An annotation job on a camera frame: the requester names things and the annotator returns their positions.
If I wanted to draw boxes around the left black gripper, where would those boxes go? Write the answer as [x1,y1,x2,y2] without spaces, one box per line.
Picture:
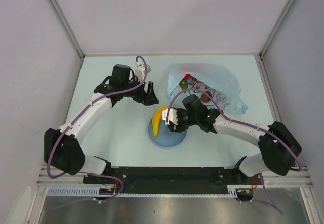
[121,76,158,106]

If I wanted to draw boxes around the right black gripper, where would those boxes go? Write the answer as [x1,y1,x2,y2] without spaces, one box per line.
[170,109,198,133]

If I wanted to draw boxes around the yellow fake banana bunch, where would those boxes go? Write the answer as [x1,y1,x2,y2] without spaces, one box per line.
[152,106,168,138]

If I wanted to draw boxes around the brown round fake fruit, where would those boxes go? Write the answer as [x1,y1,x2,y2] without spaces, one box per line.
[200,91,212,103]

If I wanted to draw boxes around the red fake fruit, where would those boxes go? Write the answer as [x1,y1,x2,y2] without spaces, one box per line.
[184,74,191,80]

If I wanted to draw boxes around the light blue printed plastic bag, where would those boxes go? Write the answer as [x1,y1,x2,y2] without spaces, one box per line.
[167,63,248,114]

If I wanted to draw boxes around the green yellow fake citrus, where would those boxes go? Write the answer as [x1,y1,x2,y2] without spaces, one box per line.
[179,79,188,90]

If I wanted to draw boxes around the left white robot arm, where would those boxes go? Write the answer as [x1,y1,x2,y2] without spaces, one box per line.
[44,63,159,183]

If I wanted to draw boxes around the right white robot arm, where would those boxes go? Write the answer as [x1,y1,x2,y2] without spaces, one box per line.
[161,95,302,184]

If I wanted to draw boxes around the blue plastic plate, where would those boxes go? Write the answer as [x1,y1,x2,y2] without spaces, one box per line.
[148,106,187,148]

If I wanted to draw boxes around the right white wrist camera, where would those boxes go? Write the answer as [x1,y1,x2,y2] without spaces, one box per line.
[161,108,178,125]

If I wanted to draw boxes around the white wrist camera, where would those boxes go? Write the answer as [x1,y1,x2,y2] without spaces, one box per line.
[135,64,151,82]
[161,108,178,125]

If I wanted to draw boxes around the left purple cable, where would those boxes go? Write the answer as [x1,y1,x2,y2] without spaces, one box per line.
[47,55,147,209]

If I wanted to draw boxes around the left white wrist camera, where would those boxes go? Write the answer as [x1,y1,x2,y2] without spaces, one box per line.
[135,64,151,82]

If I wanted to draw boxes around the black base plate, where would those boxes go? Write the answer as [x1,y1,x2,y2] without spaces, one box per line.
[83,166,261,197]

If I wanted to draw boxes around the white slotted cable duct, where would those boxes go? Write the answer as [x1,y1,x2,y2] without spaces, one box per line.
[47,186,237,198]

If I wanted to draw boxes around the aluminium right side rail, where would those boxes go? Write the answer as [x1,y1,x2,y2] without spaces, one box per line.
[255,54,296,168]

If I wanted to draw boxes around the aluminium rail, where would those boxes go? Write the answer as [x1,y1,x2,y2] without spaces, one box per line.
[255,54,296,168]
[36,166,313,188]

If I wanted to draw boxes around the aluminium front rail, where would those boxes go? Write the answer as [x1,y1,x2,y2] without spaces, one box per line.
[36,166,313,188]

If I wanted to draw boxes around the aluminium corner post left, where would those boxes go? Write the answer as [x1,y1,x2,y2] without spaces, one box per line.
[47,0,85,60]

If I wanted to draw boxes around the aluminium corner post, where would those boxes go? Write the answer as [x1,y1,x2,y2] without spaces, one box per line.
[47,0,85,60]
[259,0,296,59]

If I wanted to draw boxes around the aluminium corner post right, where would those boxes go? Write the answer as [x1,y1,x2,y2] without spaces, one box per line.
[259,0,296,59]

